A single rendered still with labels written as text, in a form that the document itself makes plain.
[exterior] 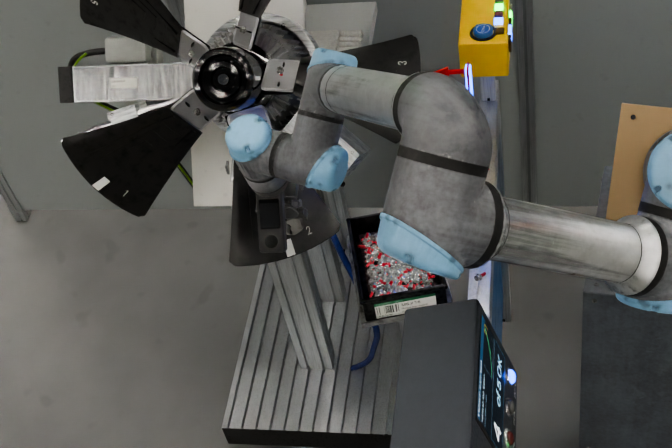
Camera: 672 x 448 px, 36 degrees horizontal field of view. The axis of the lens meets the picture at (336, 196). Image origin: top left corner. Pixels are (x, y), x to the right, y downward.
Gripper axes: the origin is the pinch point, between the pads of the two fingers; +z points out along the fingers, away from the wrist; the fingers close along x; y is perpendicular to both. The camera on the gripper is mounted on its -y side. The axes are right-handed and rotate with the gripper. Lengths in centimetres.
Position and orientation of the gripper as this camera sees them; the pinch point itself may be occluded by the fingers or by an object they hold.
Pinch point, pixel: (292, 233)
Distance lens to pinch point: 193.0
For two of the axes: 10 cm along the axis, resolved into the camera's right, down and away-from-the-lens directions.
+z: 1.8, 4.4, 8.8
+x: -9.8, 0.0, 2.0
